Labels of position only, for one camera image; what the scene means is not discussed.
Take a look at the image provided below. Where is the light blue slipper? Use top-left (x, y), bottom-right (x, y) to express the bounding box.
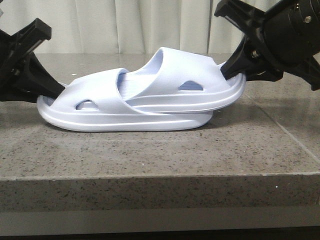
top-left (36, 68), bottom-right (213, 132)
top-left (117, 47), bottom-right (246, 113)

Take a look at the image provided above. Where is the beige pleated curtain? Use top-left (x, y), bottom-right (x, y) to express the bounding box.
top-left (0, 0), bottom-right (243, 54)

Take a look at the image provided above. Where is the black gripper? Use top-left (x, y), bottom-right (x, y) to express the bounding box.
top-left (0, 18), bottom-right (65, 103)
top-left (214, 0), bottom-right (320, 91)

